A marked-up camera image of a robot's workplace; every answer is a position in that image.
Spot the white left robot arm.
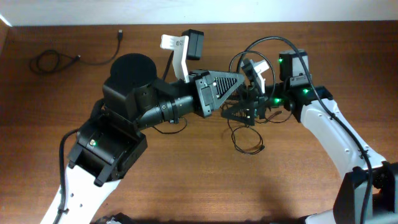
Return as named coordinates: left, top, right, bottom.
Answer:
left=42, top=30, right=244, bottom=223

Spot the black cable with loop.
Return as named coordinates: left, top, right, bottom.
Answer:
left=226, top=118, right=266, bottom=156

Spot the black usb cable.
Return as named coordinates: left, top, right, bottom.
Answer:
left=29, top=29, right=124, bottom=75

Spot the black cable bundle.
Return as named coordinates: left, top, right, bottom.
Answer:
left=219, top=83, right=284, bottom=125

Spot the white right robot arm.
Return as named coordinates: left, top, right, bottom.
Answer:
left=222, top=49, right=397, bottom=223

